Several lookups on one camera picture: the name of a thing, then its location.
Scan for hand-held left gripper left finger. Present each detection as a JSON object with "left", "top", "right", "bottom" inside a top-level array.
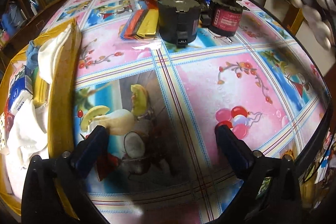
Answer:
[{"left": 22, "top": 126, "right": 111, "bottom": 224}]

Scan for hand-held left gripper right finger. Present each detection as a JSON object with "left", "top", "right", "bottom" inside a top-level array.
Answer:
[{"left": 215, "top": 125, "right": 301, "bottom": 224}]

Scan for yellow taped cardboard box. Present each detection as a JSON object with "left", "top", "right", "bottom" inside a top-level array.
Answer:
[{"left": 0, "top": 18, "right": 83, "bottom": 216}]

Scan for white cloth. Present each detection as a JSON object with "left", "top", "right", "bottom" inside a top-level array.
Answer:
[
  {"left": 37, "top": 23, "right": 80, "bottom": 83},
  {"left": 6, "top": 100, "right": 49, "bottom": 167}
]

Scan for white tissue pack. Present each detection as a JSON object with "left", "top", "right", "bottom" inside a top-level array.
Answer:
[{"left": 7, "top": 65, "right": 35, "bottom": 115}]

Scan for white bumpy soft pad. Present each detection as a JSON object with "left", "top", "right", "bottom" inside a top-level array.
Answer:
[{"left": 291, "top": 0, "right": 336, "bottom": 50}]

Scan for blue knit cloth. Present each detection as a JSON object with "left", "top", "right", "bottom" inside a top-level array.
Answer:
[{"left": 26, "top": 40, "right": 40, "bottom": 67}]

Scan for red labelled cylinder with gear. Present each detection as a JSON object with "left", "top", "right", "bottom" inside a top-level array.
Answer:
[{"left": 208, "top": 0, "right": 250, "bottom": 37}]

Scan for printed plastic tablecloth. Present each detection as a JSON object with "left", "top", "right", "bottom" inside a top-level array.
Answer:
[{"left": 42, "top": 0, "right": 332, "bottom": 224}]

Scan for grey motor with shaft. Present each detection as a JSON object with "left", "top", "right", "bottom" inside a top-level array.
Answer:
[{"left": 157, "top": 0, "right": 202, "bottom": 46}]

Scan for pack of coloured felt sheets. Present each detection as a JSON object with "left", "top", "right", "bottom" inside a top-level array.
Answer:
[{"left": 121, "top": 8, "right": 160, "bottom": 41}]

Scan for blue thermos jug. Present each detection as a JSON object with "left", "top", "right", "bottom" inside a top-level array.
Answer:
[{"left": 1, "top": 3, "right": 27, "bottom": 36}]

